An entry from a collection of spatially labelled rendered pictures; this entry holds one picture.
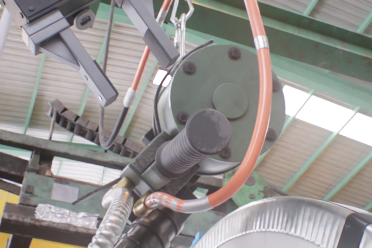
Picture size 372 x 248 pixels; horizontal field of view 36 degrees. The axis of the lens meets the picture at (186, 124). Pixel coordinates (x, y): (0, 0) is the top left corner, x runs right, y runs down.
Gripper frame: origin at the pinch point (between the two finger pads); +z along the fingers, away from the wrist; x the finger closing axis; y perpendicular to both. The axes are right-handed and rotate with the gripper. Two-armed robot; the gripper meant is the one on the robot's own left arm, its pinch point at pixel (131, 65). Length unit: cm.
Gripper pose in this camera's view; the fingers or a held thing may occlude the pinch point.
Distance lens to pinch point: 56.8
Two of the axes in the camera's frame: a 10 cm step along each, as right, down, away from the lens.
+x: -7.7, 5.3, -3.5
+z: 5.8, 8.1, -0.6
